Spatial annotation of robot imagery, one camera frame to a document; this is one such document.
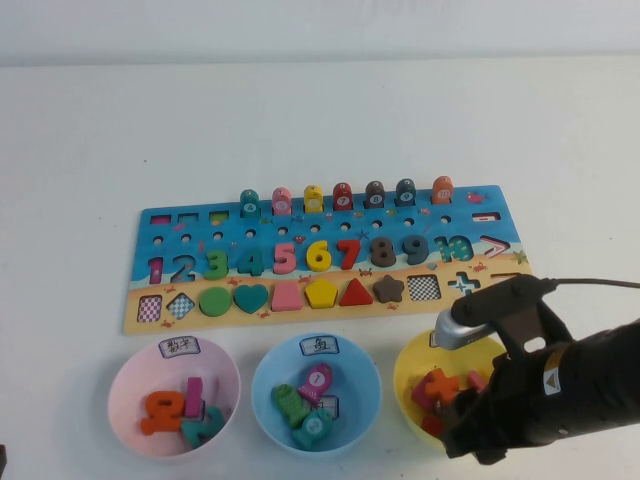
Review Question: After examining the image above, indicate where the teal number four piece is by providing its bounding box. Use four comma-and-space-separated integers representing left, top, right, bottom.
236, 246, 265, 278

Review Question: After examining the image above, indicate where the red triangle piece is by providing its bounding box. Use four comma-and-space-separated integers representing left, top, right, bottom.
337, 277, 374, 308

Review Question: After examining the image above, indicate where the pink plastic bowl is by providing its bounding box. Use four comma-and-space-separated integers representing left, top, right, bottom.
107, 336, 242, 459

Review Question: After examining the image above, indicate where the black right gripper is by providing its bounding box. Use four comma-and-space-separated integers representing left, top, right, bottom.
442, 348, 550, 467

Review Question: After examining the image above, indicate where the orange fish peg ten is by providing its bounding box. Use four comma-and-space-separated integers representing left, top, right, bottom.
431, 175, 455, 206

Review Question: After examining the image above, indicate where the white handwritten paper label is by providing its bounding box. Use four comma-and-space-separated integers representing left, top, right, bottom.
300, 334, 342, 357
158, 336, 201, 360

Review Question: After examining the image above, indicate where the blue plastic bowl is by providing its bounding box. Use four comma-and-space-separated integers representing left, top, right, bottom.
250, 333, 384, 455

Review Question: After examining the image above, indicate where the pink flat shape piece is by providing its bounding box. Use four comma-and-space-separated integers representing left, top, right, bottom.
411, 373, 439, 414

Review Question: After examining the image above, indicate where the brown number eight piece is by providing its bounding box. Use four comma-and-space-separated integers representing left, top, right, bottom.
369, 237, 397, 269

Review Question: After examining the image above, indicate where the pink trapezoid piece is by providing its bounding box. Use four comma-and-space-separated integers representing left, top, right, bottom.
270, 283, 304, 313

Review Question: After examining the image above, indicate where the teal fish piece two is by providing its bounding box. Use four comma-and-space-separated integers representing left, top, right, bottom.
291, 407, 333, 450

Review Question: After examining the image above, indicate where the yellow pentagon piece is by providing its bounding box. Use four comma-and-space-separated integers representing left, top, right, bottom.
305, 279, 338, 311

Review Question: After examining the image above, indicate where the yellow fish peg six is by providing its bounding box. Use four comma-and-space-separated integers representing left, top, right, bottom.
302, 184, 325, 215

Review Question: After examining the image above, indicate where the black camera cable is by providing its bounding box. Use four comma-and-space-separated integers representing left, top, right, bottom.
549, 277, 640, 290

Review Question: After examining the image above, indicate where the green number three piece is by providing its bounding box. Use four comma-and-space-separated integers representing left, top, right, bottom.
202, 249, 229, 281

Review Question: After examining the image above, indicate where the yellow number six piece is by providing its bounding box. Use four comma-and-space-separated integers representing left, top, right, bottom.
305, 240, 331, 273

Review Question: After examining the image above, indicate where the red number seven piece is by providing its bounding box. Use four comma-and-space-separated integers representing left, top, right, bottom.
335, 239, 362, 271

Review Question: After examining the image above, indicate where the colourful wooden puzzle board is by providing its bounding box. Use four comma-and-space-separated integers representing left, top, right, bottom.
121, 184, 530, 337

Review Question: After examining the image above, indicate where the green striped fish piece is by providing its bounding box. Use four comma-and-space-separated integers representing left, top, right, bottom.
272, 383, 307, 430

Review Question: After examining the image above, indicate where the brown star piece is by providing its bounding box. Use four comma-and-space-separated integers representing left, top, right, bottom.
372, 274, 405, 305

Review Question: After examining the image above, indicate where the pink fish peg five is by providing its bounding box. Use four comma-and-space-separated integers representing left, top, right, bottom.
271, 187, 293, 217

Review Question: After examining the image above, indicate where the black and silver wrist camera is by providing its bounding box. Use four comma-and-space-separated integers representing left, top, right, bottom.
433, 274, 557, 351

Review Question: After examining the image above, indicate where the pink fish piece one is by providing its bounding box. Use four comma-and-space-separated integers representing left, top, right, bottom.
297, 363, 334, 404

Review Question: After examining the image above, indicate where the pink number one piece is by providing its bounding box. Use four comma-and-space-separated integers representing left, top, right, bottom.
184, 376, 204, 419

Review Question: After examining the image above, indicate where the red rectangle piece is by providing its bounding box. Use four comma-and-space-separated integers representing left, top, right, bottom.
421, 414, 447, 439

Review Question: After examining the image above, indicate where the red fish peg seven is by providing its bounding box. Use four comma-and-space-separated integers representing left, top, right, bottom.
332, 182, 354, 212

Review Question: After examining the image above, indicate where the pink number five piece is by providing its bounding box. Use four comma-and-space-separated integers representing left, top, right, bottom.
272, 244, 298, 277

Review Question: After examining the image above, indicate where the teal heart piece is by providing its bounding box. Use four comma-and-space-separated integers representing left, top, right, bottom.
233, 284, 269, 316

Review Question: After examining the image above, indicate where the teal fish peg four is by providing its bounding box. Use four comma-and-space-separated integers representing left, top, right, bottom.
239, 188, 262, 219

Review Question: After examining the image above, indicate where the yellow plastic bowl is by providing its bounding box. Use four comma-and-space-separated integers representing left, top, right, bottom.
392, 329, 504, 451

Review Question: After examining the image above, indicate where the teal number two piece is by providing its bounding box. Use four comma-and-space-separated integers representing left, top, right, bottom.
180, 405, 225, 448

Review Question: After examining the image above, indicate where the orange plus sign piece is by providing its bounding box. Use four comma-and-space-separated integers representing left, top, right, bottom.
424, 368, 460, 404

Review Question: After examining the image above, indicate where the brown fish peg eight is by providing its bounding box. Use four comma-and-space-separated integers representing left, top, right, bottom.
364, 180, 387, 210

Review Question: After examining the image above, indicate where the dark grey fish peg nine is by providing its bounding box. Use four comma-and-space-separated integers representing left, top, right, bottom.
395, 178, 418, 208

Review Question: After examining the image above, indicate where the green circle piece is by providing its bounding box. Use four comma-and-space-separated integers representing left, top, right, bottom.
198, 287, 232, 318

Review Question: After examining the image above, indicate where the dark grey number nine piece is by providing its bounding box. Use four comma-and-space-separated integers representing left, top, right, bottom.
401, 235, 430, 267

